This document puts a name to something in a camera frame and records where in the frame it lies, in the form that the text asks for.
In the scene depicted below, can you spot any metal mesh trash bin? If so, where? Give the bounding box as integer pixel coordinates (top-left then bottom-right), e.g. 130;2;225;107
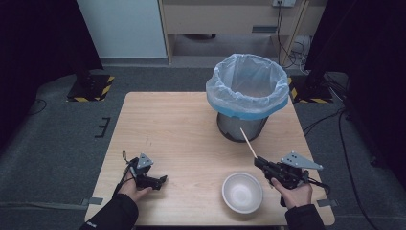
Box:
216;110;270;144

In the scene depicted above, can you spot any grey tape strip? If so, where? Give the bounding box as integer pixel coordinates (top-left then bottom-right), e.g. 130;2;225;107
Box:
80;196;104;206
316;198;340;208

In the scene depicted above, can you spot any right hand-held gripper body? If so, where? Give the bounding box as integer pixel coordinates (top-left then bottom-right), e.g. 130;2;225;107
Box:
270;150;325;191

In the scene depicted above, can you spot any translucent blue bin liner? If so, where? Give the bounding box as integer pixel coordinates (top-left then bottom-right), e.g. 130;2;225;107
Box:
205;53;291;122

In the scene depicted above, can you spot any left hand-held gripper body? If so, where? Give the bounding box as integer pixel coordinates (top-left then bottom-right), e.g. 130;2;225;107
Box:
128;152;158;190

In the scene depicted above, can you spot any white disposable bowl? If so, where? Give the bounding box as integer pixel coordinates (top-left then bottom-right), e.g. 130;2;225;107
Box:
221;172;264;215

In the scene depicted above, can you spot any person's left hand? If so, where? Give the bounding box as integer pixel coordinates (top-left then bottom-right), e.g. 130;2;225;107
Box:
118;170;154;202

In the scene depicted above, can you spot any light wooden cabinet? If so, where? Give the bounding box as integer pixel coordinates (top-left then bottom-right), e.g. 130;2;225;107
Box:
158;0;330;65

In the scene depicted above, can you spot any white panel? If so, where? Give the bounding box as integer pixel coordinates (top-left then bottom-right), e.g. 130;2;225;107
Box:
76;0;169;59

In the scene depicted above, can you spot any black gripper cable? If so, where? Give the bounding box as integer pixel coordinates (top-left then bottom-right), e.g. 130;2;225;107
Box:
307;176;332;196
111;149;135;197

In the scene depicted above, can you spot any person's right hand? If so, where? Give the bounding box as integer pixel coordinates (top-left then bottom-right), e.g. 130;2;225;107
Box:
270;177;314;211

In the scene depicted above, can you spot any long black floor cable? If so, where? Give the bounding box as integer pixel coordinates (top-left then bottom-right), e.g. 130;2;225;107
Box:
337;109;381;230

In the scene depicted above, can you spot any black striped stand base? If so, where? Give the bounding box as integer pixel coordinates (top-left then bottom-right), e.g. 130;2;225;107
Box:
65;68;116;104
286;71;335;104

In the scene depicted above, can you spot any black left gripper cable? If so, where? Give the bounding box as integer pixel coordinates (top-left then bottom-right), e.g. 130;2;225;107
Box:
111;149;135;197

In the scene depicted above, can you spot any white wall socket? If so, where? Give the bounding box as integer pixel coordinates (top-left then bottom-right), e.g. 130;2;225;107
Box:
271;0;298;9

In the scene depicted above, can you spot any thin black floor cable loop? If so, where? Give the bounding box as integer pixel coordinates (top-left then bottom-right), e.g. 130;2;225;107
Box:
26;98;49;117

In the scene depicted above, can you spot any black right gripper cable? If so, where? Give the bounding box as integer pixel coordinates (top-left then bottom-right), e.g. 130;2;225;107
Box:
307;176;332;196

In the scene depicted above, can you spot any black curtain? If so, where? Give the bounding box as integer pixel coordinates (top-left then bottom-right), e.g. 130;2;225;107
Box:
304;0;406;191
0;0;103;148

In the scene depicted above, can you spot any wooden chopstick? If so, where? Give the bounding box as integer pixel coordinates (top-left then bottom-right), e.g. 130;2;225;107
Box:
239;126;259;160

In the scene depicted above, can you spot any black cable bundle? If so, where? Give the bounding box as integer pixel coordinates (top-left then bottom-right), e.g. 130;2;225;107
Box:
276;2;312;70

